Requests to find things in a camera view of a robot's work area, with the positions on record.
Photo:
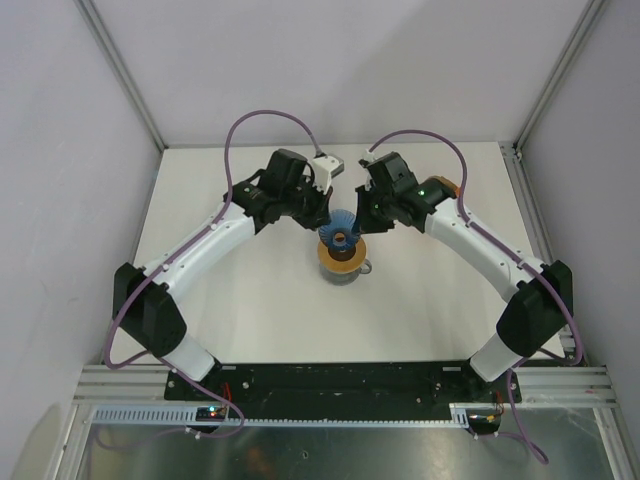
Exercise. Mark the blue coffee dripper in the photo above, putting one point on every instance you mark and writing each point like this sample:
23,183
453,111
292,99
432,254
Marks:
339,234

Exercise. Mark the aluminium frame post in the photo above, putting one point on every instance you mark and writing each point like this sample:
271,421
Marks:
578,38
117,64

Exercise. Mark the right aluminium frame post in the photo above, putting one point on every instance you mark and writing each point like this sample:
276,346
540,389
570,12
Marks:
578,38

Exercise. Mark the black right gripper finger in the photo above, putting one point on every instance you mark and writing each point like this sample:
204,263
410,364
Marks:
379,227
363,210

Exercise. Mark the grey slotted cable duct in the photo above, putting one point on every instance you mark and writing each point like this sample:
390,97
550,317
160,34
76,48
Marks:
215,416

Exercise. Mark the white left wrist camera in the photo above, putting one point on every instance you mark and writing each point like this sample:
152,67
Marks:
325,168

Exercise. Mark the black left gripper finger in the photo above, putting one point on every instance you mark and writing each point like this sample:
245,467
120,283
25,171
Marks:
311,221
324,210

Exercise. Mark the grey glass coffee server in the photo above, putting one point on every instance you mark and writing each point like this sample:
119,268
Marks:
343,279

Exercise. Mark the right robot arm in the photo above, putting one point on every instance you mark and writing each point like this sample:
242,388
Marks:
538,296

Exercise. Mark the orange coffee filter box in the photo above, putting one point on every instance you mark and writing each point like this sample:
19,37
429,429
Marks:
451,185

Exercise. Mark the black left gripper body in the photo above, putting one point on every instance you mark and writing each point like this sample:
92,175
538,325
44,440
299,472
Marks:
301,200

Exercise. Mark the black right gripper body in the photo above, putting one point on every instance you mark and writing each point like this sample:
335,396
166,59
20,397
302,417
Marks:
382,203

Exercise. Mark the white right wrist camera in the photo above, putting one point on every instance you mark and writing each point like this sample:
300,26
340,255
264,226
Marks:
367,158

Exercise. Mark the left aluminium frame post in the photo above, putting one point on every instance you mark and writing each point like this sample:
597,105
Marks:
117,64

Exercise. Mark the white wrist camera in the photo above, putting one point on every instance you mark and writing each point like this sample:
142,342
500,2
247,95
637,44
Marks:
325,168
367,158

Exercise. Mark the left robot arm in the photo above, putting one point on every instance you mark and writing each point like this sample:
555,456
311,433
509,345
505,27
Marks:
146,299

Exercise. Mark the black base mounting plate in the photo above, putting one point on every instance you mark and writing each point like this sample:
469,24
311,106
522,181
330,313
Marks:
346,391

